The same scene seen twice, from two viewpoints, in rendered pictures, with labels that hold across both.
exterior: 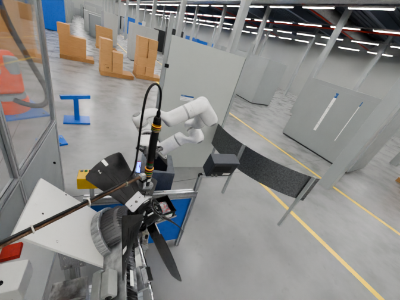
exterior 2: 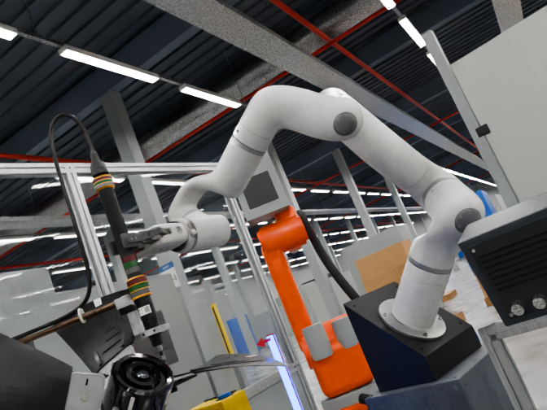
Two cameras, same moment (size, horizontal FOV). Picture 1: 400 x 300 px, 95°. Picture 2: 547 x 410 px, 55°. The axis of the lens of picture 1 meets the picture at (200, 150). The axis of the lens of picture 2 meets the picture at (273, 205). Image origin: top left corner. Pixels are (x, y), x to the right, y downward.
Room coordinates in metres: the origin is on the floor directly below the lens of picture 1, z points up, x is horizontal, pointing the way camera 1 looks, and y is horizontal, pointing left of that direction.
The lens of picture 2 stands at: (0.54, -0.93, 1.23)
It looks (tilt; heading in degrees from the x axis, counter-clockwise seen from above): 11 degrees up; 64
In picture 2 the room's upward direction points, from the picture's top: 22 degrees counter-clockwise
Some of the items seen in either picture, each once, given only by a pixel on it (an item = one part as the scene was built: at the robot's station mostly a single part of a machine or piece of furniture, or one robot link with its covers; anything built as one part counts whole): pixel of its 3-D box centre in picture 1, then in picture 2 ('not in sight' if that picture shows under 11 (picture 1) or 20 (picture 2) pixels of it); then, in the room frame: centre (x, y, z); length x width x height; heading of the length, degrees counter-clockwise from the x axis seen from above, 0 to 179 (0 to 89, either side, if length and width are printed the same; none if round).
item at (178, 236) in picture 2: (148, 142); (161, 238); (0.82, 0.27, 1.49); 0.11 x 0.10 x 0.07; 29
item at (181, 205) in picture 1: (141, 224); not in sight; (1.09, 0.30, 0.45); 0.82 x 0.01 x 0.66; 119
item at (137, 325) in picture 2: (146, 180); (142, 314); (0.72, 0.22, 1.34); 0.09 x 0.07 x 0.10; 154
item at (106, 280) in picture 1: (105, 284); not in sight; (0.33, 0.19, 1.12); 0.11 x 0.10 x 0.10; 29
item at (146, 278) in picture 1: (146, 274); not in sight; (0.42, 0.06, 1.08); 0.07 x 0.04 x 0.06; 39
